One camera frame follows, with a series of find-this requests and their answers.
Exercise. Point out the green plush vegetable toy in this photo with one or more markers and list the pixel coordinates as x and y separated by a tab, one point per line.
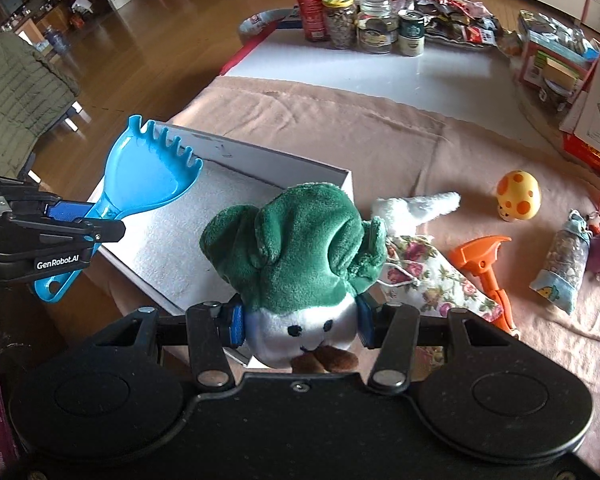
290	260

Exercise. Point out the white cardboard box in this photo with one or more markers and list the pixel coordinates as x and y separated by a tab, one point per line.
180	240

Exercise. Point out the pile of snack packets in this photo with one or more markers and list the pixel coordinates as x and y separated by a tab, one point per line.
454	15

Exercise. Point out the desk calendar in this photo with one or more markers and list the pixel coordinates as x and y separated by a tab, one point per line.
599	115

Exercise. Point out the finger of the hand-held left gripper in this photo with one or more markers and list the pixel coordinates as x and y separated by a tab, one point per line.
75	211
80	230

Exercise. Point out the clear glass jar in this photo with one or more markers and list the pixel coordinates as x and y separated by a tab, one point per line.
377	27

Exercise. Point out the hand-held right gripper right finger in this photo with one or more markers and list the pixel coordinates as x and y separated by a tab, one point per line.
364	327

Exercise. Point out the beige blanket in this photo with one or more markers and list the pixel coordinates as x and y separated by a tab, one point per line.
330	135

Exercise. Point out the green quilted jacket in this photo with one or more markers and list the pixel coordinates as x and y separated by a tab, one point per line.
15	105

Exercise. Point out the yellow spotted mushroom toy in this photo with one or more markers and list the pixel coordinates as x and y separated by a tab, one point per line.
519	192

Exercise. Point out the blue toy rake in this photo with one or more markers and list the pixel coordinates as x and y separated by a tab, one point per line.
145	175

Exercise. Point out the green can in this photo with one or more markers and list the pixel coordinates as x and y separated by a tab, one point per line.
411	32

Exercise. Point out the floral fabric pouch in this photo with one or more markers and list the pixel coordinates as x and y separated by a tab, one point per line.
429	280

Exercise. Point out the orange toy axe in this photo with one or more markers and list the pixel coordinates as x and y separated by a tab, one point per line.
479	255

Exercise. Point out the blue rimmed dish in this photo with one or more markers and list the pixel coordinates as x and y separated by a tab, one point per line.
260	20

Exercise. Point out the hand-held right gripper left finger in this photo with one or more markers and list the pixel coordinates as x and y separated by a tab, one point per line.
236	325

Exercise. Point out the colourful box of goods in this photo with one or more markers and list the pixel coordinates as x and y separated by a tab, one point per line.
554	60

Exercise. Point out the yellow lid glass jar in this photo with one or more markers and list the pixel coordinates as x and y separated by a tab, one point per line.
340	22

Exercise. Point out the red jar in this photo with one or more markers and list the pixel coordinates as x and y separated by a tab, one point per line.
311	10

